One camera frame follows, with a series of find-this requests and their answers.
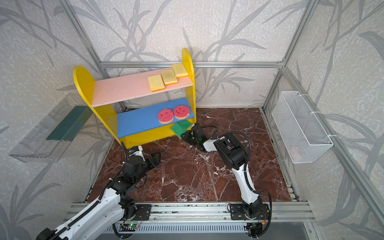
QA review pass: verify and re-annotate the green sponge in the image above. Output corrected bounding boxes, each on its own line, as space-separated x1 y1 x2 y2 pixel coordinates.
171 123 187 139
178 120 193 131

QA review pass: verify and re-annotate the pink smiley sponge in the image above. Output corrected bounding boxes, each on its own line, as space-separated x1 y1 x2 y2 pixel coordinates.
158 109 174 125
173 105 190 120

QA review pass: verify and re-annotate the orange yellow sponge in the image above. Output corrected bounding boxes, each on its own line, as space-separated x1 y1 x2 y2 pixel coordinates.
148 75 165 92

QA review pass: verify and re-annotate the blue lower shelf board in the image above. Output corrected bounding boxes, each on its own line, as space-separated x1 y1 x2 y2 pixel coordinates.
117 98 195 139

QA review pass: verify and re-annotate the pink top shelf board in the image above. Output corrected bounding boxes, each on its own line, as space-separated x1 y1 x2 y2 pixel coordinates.
92 69 193 107

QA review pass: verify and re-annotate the green circuit board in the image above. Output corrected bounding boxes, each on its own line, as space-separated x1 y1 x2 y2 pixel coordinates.
119 223 140 232

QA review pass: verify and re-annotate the dark green scouring pad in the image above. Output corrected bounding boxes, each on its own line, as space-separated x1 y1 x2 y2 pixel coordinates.
46 106 93 142

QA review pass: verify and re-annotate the pink item in basket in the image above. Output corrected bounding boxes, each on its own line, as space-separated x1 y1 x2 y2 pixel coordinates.
289 147 302 162

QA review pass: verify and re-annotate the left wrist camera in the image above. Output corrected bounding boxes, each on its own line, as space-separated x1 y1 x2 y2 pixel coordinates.
129 146 144 160

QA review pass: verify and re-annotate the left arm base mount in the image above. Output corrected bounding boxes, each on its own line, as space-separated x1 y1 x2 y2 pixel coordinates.
123 204 152 221

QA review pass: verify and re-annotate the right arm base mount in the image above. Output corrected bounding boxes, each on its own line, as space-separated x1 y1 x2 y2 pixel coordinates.
227 203 271 221

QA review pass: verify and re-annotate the clear plastic wall tray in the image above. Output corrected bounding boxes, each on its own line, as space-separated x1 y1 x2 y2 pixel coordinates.
9 94 88 163

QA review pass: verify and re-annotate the yellow shelf unit frame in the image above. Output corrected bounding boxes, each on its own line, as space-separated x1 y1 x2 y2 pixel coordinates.
73 49 197 148

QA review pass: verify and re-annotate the white wire mesh basket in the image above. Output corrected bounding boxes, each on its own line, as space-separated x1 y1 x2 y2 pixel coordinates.
272 91 334 164

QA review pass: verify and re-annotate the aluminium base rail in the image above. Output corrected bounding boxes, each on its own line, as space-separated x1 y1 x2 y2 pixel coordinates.
61 201 316 224

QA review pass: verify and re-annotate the aluminium enclosure frame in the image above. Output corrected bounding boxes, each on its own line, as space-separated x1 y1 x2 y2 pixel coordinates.
58 0 384 229

